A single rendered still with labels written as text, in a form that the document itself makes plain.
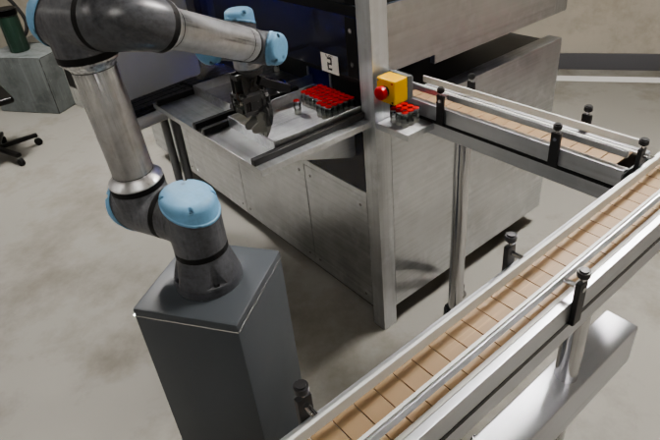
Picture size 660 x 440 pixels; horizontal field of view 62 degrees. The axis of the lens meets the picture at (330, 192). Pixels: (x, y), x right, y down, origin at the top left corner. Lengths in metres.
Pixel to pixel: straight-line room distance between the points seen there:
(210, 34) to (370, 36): 0.58
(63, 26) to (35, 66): 3.70
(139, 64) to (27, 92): 2.67
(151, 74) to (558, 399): 1.83
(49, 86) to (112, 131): 3.62
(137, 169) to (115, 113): 0.13
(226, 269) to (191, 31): 0.49
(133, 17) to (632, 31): 4.01
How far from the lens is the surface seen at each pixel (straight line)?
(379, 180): 1.77
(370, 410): 0.82
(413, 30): 1.70
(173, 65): 2.42
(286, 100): 1.84
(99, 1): 1.01
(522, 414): 1.31
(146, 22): 1.01
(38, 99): 4.90
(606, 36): 4.61
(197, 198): 1.15
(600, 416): 2.06
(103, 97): 1.13
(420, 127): 1.63
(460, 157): 1.69
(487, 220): 2.41
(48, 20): 1.09
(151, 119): 2.14
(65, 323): 2.62
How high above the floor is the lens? 1.59
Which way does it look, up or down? 32 degrees down
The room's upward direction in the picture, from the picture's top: 6 degrees counter-clockwise
